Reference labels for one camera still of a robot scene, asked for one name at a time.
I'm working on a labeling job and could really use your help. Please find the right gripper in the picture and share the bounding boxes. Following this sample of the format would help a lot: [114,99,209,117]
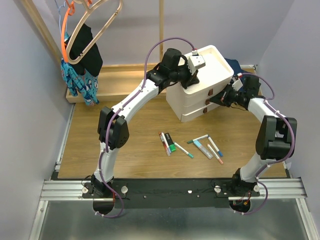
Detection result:
[208,83,245,108]

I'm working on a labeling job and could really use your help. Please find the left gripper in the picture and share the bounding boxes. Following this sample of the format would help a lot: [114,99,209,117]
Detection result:
[169,61,200,90]

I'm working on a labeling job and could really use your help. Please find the white drawer cabinet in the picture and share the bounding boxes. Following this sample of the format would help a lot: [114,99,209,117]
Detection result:
[166,45,234,123]

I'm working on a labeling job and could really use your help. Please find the light blue lead case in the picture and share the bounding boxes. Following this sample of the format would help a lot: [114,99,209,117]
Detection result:
[193,140,213,159]

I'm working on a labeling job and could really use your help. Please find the blue tip white marker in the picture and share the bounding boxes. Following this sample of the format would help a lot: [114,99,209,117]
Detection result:
[208,136,223,157]

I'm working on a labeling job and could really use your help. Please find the red white marker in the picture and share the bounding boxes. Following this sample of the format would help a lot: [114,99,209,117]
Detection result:
[161,132,171,156]

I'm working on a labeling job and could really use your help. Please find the green black highlighter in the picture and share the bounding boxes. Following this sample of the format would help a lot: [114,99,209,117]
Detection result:
[164,132,176,153]

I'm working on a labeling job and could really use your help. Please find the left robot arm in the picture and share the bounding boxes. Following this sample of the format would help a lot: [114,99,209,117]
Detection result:
[91,48,206,198]

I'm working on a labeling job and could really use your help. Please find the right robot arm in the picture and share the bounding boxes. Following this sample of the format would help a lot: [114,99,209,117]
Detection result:
[210,72,298,196]

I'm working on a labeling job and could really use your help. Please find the folded denim jeans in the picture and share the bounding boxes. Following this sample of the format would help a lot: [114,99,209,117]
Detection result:
[225,58,259,83]

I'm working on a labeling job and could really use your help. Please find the green cap white marker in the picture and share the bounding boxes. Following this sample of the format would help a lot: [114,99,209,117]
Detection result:
[187,134,209,144]

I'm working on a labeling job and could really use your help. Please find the orange tip white marker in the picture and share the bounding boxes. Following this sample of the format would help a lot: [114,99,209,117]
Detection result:
[207,144,224,165]

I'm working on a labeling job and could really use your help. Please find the teal tip white marker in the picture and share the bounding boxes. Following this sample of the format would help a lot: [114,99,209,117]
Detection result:
[174,142,194,159]

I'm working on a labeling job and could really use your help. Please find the wooden clothes rack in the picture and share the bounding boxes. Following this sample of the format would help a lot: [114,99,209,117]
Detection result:
[20,0,164,102]

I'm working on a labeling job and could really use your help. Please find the black garment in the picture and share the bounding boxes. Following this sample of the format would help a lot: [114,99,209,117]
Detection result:
[68,23,104,76]

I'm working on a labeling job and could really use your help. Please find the blue patterned garment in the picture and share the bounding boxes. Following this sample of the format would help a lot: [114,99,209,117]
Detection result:
[60,28,103,106]

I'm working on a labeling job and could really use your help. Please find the orange hanger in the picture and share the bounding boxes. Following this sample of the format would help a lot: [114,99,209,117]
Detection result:
[59,0,92,63]

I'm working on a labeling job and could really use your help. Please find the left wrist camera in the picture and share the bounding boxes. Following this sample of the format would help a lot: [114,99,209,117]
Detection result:
[187,49,206,75]

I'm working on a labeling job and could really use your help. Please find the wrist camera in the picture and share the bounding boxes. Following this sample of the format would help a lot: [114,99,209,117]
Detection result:
[231,72,243,91]
[187,49,206,75]

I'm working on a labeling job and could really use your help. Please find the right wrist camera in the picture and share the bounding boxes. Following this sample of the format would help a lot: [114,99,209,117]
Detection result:
[231,72,243,91]

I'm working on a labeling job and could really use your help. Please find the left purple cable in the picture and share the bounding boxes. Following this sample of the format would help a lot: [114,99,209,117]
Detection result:
[93,36,197,219]

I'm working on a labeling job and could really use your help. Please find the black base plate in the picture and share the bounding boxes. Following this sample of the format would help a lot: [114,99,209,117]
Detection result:
[82,178,260,213]

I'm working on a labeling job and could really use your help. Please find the blue wire hanger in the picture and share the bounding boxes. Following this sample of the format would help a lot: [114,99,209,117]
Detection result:
[54,0,67,34]

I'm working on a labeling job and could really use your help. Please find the aluminium frame rail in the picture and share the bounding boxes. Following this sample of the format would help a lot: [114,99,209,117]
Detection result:
[29,103,83,240]

